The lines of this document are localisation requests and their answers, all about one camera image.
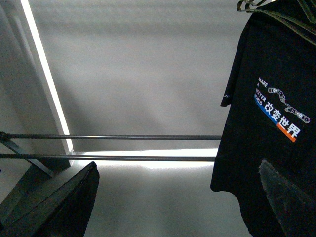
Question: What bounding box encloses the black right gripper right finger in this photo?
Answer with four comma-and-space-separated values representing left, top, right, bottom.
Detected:
259, 159, 316, 237

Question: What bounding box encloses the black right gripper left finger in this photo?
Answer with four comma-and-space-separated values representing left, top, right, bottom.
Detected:
0, 162, 100, 237

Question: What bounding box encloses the dark hanger of printed shirt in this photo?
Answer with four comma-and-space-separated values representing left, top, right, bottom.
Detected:
237, 0, 316, 47

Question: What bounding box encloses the black t-shirt with colour print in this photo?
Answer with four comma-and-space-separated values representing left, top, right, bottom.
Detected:
210, 0, 316, 237

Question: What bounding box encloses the dark perforated rack post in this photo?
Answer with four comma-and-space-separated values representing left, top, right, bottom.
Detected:
0, 139, 74, 216

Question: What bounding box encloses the lower dark metal rail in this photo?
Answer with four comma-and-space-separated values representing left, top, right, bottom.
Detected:
0, 153, 215, 162

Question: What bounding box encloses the dark metal rail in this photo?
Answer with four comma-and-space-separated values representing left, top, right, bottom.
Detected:
0, 153, 215, 162
0, 131, 221, 140

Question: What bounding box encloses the upper dark metal rail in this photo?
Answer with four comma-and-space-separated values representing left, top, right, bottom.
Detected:
0, 131, 221, 140

